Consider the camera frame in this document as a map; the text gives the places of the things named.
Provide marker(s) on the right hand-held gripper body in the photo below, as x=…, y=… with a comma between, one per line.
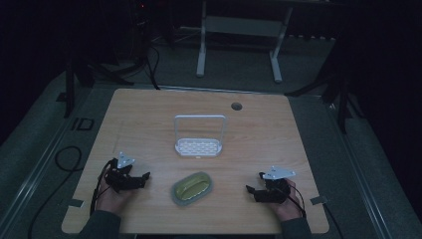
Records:
x=275, y=191

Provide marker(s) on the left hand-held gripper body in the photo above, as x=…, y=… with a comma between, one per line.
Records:
x=121, y=176

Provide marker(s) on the person's right hand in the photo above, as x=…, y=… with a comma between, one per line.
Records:
x=289, y=205

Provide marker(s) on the person's left hand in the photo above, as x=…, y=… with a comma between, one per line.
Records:
x=112, y=200

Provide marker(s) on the grey oval soap dish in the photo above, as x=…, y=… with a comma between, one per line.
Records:
x=175, y=198

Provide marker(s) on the grey tape piece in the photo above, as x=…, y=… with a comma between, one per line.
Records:
x=75, y=202
x=319, y=200

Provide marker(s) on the green soap bar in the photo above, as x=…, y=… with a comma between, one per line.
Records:
x=193, y=187

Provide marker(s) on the black metal stand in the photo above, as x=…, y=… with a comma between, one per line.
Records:
x=69, y=93
x=341, y=99

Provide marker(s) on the white metal desk frame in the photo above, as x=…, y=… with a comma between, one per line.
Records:
x=201, y=49

